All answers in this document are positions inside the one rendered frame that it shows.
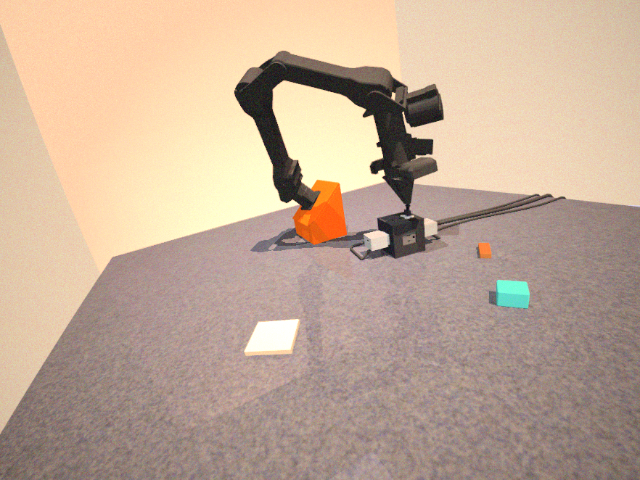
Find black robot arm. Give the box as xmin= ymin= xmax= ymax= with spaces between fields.
xmin=234 ymin=51 xmax=444 ymax=210

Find turquoise block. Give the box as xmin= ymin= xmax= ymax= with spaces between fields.
xmin=496 ymin=280 xmax=530 ymax=309

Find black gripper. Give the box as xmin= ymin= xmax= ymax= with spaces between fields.
xmin=369 ymin=129 xmax=438 ymax=204

